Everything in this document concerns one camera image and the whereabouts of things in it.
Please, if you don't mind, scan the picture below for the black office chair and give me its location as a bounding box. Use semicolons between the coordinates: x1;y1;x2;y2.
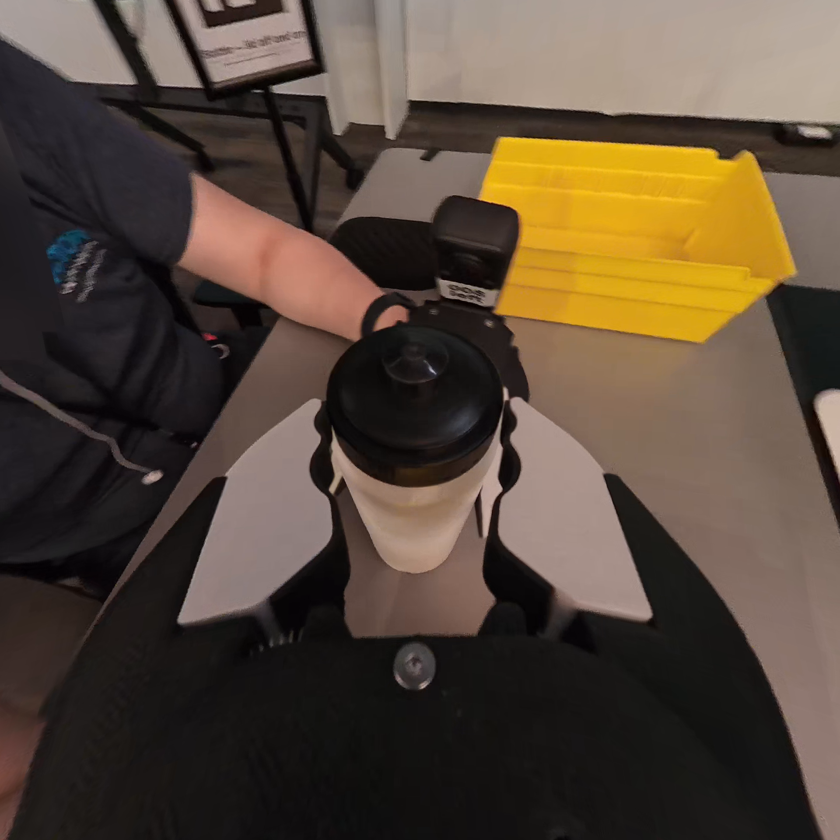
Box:
190;279;278;358

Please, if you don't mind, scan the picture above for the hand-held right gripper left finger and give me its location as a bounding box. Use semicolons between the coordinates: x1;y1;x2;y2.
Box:
177;397;349;636

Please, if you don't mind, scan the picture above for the black wristband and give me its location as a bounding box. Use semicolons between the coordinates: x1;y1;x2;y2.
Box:
361;292;416;337

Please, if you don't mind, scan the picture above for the white stand base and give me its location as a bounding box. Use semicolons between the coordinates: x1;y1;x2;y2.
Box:
814;388;840;481

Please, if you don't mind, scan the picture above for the white plastic bottle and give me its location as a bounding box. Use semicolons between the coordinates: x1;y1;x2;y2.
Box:
331;440;496;574

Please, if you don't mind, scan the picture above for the person's leg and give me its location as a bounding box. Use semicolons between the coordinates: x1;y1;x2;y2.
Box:
0;577;102;840

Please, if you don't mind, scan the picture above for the black bottle lid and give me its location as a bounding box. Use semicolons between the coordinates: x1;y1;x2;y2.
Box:
326;325;506;487

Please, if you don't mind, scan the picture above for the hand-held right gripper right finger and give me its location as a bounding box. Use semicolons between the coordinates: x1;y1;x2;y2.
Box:
482;397;653;637

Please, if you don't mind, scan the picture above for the yellow plastic bin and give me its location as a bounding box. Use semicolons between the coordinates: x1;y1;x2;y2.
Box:
478;136;799;344

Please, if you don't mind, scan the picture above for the black wrist rest pad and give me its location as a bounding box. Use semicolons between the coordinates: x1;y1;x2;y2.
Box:
328;217;442;294

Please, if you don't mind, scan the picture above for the black metal table frame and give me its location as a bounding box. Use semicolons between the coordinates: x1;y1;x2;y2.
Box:
92;0;366;232

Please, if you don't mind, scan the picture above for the black rectangular table pad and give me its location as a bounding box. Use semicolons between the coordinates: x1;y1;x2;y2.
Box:
766;285;840;422

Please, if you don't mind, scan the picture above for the small black floor device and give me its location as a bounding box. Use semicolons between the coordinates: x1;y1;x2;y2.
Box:
774;123;838;146

